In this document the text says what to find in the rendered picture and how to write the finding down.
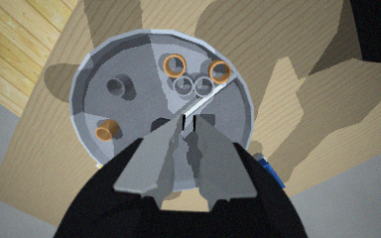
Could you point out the bronze bushing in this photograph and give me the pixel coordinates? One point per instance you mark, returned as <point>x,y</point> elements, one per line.
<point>168,71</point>
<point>109,125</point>
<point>226,74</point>

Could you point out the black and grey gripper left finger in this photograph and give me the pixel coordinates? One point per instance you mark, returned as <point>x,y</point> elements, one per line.
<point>144,168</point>

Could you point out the blue square tray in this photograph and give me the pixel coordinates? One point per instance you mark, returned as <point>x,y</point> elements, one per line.
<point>264,163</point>

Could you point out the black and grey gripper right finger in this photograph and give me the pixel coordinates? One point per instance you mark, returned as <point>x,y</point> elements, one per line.
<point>228,171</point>

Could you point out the grey metal sleeve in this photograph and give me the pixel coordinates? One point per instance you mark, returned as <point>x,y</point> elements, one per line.
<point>206,92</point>
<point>112,87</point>
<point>183,92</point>

